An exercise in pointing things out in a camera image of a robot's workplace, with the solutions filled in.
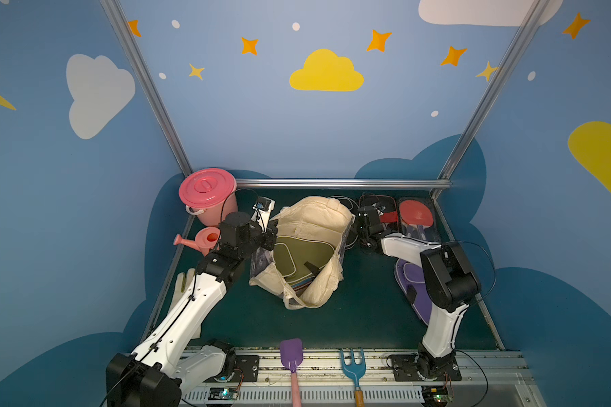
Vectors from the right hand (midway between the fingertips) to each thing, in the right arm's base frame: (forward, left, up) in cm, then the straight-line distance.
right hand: (358, 218), depth 101 cm
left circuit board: (-60, +41, -9) cm, 73 cm away
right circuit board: (-57, -21, -10) cm, 61 cm away
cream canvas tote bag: (-10, +16, +11) cm, 22 cm away
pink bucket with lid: (+1, +58, +10) cm, 59 cm away
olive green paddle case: (-20, +22, 0) cm, 30 cm away
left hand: (-18, +27, +20) cm, 38 cm away
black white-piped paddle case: (+14, +2, -6) cm, 15 cm away
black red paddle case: (+16, -16, -9) cm, 25 cm away
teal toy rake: (-52, +3, -7) cm, 53 cm away
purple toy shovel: (-48, +22, -8) cm, 54 cm away
